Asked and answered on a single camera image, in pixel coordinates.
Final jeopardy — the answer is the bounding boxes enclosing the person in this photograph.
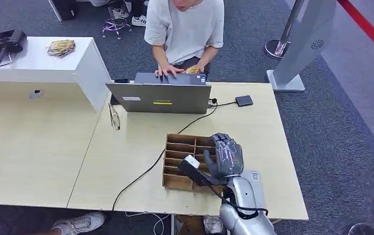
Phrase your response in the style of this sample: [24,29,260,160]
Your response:
[144,0,225,78]

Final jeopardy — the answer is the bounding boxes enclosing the white cabinet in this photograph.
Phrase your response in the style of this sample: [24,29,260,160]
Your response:
[0,36,112,113]

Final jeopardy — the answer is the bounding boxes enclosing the grey kiosk stand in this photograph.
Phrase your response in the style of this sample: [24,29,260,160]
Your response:
[266,0,337,93]

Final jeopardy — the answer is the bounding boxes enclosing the short black hub cable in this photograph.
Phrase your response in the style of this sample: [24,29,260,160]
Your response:
[210,101,237,108]

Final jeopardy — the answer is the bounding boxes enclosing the chrome stanchion post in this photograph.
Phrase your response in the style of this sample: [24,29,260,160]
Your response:
[264,0,304,60]

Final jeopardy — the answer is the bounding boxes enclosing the black box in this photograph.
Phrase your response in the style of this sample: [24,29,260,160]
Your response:
[48,0,79,22]

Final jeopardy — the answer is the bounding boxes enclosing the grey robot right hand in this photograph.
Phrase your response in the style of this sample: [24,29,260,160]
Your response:
[203,133,244,181]

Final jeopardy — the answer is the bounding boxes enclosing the person's left hand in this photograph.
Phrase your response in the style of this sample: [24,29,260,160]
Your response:
[184,64,205,74]

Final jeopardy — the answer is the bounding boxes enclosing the black desktop device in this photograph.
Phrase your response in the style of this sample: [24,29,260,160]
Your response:
[0,29,27,71]

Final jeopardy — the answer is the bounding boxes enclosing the eyeglasses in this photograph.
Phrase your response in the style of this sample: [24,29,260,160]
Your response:
[108,102,122,131]

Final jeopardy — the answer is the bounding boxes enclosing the wooden card box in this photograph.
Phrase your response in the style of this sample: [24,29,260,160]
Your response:
[162,133,226,194]

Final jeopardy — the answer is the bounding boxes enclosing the person's right hand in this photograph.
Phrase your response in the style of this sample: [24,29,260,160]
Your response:
[154,65,185,78]

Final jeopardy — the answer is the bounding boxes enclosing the dark round object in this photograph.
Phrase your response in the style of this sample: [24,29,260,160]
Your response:
[348,223,374,235]

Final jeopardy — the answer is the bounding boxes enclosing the white cable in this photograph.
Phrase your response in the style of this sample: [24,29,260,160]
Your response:
[125,211,171,235]

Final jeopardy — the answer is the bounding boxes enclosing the grey laptop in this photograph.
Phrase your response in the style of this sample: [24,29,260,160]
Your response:
[105,71,212,115]

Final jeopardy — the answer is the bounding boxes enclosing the red barrier belt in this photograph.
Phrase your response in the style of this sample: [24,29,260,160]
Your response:
[336,0,374,62]

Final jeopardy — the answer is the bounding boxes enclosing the stack of yellow cards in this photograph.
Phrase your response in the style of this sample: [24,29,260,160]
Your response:
[46,39,76,58]

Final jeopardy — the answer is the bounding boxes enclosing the chrome stool base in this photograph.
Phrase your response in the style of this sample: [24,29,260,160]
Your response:
[102,18,132,40]

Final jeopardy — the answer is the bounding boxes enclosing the grey power bank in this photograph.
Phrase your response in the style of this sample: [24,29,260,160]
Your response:
[240,170,265,212]

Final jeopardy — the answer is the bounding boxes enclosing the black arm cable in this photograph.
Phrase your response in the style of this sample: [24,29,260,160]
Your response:
[206,185,269,220]

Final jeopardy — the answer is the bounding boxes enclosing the long black power cable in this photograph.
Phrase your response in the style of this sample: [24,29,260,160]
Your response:
[112,98,219,212]

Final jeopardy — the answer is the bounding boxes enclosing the white striped sneaker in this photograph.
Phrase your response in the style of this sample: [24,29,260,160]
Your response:
[131,15,147,27]
[112,8,129,20]

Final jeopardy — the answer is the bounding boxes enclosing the black adapter hub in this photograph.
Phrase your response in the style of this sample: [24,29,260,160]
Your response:
[234,94,254,107]

